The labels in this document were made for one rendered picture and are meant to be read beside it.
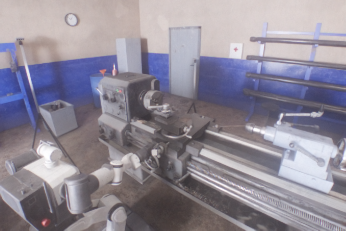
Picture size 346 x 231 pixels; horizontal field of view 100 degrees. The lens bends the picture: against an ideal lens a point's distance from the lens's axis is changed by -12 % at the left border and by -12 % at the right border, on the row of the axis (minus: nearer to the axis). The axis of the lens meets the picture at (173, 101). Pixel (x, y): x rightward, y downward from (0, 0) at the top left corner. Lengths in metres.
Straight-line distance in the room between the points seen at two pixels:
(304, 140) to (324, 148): 0.13
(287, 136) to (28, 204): 1.55
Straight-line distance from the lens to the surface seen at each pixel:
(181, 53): 5.25
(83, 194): 0.89
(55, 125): 3.79
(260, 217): 1.80
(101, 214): 1.38
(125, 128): 2.09
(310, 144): 1.46
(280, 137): 1.45
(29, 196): 0.94
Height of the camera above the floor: 1.79
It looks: 21 degrees down
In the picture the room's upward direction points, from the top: straight up
